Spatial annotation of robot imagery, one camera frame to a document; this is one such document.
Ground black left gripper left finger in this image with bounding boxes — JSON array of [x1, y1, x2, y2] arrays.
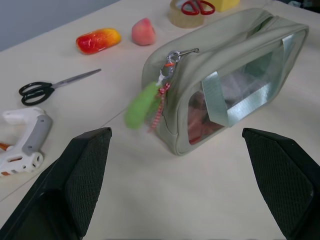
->
[[0, 127, 113, 240]]

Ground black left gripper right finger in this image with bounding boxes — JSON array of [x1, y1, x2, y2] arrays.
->
[[241, 127, 320, 240]]

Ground green transparent zipper pouch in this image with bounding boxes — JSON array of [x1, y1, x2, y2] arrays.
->
[[141, 7, 309, 157]]

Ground white grey glue gun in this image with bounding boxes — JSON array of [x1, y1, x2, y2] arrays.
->
[[0, 106, 53, 178]]

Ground green fuzzy zipper charm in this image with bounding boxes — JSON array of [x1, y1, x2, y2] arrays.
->
[[124, 81, 161, 130]]

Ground red yellow toy mango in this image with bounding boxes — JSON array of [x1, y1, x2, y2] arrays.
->
[[75, 27, 122, 55]]

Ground pink toy peach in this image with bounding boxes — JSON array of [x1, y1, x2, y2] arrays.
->
[[131, 17, 157, 47]]

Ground yellow block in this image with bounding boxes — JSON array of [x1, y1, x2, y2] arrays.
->
[[214, 0, 241, 13]]

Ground clear packing tape roll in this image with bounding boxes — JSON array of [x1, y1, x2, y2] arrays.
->
[[167, 0, 205, 29]]

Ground black handled scissors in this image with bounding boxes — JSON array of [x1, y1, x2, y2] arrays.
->
[[18, 68, 102, 106]]

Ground red handled scissors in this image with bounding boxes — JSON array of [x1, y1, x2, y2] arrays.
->
[[180, 0, 216, 16]]

